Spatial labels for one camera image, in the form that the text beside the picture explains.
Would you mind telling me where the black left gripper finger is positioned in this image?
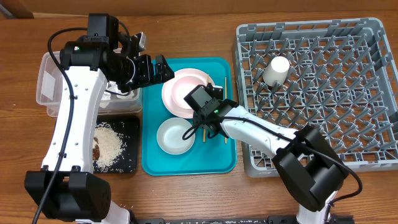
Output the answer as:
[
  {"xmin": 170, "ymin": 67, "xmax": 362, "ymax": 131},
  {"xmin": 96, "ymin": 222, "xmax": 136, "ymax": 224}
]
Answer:
[
  {"xmin": 153, "ymin": 63, "xmax": 170, "ymax": 84},
  {"xmin": 154, "ymin": 55, "xmax": 175, "ymax": 82}
]

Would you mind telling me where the white tissue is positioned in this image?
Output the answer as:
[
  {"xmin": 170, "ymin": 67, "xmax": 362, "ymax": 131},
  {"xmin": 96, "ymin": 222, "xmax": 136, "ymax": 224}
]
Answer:
[{"xmin": 99, "ymin": 90, "xmax": 134, "ymax": 108}]

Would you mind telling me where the grey bowl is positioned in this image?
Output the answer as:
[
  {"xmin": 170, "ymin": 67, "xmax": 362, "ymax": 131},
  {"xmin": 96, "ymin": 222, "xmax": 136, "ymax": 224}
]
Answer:
[{"xmin": 157, "ymin": 118, "xmax": 195, "ymax": 155}]

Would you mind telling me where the white cup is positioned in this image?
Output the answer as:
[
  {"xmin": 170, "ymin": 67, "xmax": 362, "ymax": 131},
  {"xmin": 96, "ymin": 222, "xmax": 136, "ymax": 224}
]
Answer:
[{"xmin": 262, "ymin": 56, "xmax": 290, "ymax": 86}]

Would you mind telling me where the white rice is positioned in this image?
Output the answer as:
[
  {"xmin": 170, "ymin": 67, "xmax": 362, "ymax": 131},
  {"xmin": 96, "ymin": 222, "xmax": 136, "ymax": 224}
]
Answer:
[{"xmin": 93, "ymin": 122, "xmax": 126, "ymax": 173}]

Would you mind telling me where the brown food piece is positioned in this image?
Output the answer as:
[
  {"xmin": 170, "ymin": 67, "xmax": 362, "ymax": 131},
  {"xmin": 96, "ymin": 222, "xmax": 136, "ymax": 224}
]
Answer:
[{"xmin": 93, "ymin": 137, "xmax": 100, "ymax": 161}]

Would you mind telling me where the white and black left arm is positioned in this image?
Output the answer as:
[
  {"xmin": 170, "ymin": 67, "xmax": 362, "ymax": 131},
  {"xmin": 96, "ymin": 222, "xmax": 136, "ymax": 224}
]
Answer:
[{"xmin": 24, "ymin": 33, "xmax": 174, "ymax": 223}]

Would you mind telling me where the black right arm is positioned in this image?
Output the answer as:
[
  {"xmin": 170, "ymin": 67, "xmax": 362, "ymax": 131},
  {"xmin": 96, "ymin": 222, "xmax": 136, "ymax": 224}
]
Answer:
[{"xmin": 183, "ymin": 85, "xmax": 348, "ymax": 223}]

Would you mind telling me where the large white plate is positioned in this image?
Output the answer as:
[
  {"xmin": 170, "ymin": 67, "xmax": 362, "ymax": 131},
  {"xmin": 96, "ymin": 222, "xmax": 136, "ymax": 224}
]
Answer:
[{"xmin": 162, "ymin": 68, "xmax": 215, "ymax": 119}]

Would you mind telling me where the small pink plate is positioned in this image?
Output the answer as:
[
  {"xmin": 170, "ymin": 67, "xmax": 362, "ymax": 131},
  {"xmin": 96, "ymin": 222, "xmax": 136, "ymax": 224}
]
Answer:
[{"xmin": 172, "ymin": 76, "xmax": 205, "ymax": 110}]

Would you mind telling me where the black tray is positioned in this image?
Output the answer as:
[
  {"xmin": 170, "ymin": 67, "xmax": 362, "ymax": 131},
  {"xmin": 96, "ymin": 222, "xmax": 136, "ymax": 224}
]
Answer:
[{"xmin": 40, "ymin": 113, "xmax": 140, "ymax": 174}]

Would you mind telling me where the teal plastic tray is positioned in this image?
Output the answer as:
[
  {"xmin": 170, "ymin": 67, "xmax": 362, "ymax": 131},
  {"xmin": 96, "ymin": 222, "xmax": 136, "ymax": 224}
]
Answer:
[{"xmin": 141, "ymin": 57, "xmax": 237, "ymax": 176}]

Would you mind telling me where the clear plastic bin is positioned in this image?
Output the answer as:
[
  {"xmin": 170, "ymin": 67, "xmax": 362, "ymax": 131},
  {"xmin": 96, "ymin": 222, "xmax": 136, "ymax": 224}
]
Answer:
[{"xmin": 36, "ymin": 53, "xmax": 143, "ymax": 117}]

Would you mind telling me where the grey dish rack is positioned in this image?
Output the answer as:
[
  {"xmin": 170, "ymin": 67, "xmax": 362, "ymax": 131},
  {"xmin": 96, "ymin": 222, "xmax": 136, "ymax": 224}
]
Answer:
[{"xmin": 233, "ymin": 17, "xmax": 397, "ymax": 172}]

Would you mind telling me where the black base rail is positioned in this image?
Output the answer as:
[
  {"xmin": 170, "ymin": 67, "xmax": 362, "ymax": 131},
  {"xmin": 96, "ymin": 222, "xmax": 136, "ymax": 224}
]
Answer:
[{"xmin": 133, "ymin": 214, "xmax": 355, "ymax": 224}]

